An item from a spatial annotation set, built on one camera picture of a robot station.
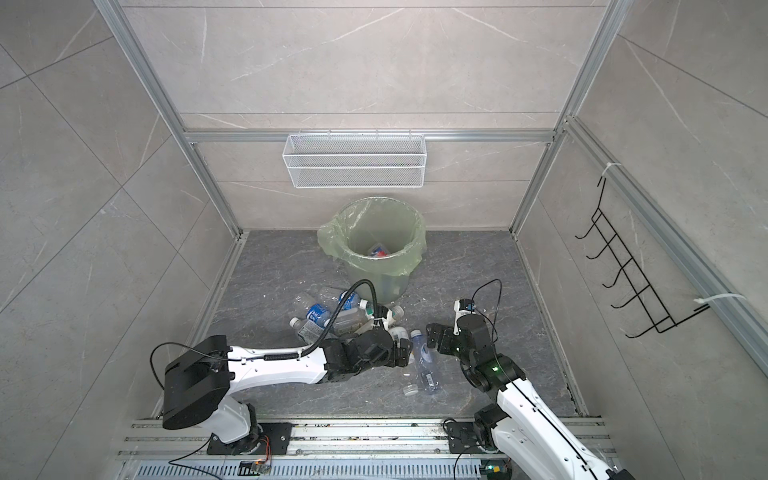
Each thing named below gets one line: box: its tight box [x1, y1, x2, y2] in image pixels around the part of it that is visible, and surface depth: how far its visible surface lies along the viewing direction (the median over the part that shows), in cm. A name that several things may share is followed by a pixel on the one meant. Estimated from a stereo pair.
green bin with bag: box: [317, 196, 427, 304], surface depth 90 cm
